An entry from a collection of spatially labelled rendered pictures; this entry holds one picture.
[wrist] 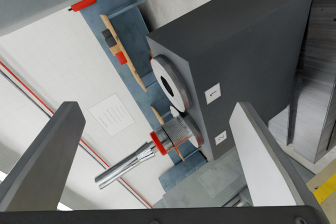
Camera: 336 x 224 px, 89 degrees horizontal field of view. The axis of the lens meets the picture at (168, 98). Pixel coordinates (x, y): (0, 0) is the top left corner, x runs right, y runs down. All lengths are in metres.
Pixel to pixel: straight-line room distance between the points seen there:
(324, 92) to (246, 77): 0.14
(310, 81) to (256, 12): 0.16
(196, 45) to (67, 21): 4.28
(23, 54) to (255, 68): 4.55
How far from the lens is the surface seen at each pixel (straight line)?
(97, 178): 0.33
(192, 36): 0.22
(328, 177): 1.71
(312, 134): 0.43
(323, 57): 0.33
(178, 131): 0.30
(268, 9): 0.25
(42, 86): 4.79
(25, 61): 4.67
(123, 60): 4.02
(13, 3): 0.60
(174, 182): 7.12
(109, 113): 5.13
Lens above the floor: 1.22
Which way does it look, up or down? 10 degrees down
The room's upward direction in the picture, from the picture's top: 122 degrees counter-clockwise
